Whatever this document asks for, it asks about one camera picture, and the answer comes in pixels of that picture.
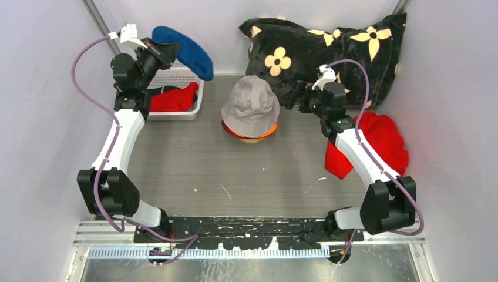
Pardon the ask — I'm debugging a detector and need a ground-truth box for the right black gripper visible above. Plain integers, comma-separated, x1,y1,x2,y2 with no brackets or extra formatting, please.
281,80,329,120

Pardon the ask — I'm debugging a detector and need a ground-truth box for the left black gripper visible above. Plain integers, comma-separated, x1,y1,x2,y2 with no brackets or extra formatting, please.
133,38,180,92

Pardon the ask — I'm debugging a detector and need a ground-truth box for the blue hat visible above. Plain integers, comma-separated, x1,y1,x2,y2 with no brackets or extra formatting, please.
152,26,214,81

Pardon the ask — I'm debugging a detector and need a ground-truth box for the orange hat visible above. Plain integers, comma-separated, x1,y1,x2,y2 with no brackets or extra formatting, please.
228,122,278,139

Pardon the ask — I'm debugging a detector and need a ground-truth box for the grey white hat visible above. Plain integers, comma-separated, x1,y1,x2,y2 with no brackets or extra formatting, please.
221,75,280,137

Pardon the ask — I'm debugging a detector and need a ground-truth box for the wooden hat stand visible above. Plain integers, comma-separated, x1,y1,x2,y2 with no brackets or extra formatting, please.
238,135,271,144

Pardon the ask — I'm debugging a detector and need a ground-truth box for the dark red bucket hat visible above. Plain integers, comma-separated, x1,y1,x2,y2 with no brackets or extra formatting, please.
221,120,233,135

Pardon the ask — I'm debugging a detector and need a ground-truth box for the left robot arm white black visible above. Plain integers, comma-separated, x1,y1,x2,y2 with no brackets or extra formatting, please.
70,38,181,243

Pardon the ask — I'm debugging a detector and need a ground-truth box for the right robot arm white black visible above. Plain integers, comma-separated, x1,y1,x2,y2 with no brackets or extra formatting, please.
283,80,423,241

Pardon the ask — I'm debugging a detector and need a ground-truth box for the white plastic basket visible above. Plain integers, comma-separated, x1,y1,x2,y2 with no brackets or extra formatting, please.
148,68,204,121

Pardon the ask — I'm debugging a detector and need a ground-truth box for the black hat in basket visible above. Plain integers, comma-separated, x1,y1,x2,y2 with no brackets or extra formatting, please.
147,86,179,96

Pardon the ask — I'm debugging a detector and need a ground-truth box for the black floral plush pillow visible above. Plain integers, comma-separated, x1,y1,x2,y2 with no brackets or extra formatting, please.
238,13,407,108

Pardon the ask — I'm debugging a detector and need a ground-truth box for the red cloth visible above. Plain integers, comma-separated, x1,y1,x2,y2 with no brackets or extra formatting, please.
324,112,409,180

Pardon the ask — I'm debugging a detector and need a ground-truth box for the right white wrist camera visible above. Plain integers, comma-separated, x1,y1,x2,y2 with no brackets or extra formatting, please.
311,65,336,91

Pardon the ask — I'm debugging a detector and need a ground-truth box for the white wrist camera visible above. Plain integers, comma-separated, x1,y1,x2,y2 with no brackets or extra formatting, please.
108,23,149,50
311,65,336,91

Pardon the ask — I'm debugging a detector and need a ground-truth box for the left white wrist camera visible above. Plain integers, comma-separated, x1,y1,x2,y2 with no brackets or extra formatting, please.
108,23,149,50

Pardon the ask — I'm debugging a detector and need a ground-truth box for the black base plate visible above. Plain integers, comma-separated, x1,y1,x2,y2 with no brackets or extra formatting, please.
154,217,364,250

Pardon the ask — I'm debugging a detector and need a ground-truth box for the aluminium rail frame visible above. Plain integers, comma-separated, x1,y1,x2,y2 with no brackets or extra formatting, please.
64,116,435,282

